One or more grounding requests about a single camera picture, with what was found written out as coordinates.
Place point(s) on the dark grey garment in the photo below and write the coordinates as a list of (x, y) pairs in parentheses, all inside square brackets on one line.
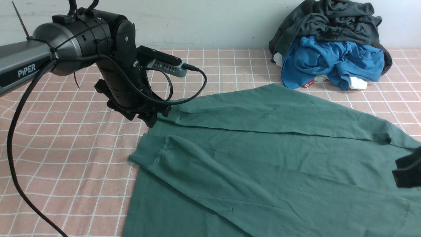
[(331, 21)]

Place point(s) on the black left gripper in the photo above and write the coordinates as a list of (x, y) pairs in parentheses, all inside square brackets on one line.
[(129, 92)]

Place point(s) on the pink checked tablecloth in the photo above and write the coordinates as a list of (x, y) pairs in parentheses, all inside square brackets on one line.
[(71, 152)]

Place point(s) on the blue shirt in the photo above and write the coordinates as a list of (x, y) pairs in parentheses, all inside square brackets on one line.
[(339, 61)]

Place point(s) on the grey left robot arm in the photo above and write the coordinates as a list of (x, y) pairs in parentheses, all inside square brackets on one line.
[(70, 43)]

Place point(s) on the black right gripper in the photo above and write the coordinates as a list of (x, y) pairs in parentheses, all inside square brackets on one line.
[(408, 171)]

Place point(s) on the green long-sleeved shirt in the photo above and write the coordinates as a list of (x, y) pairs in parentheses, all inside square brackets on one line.
[(271, 162)]

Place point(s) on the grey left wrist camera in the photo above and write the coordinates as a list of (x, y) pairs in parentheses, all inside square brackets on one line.
[(167, 63)]

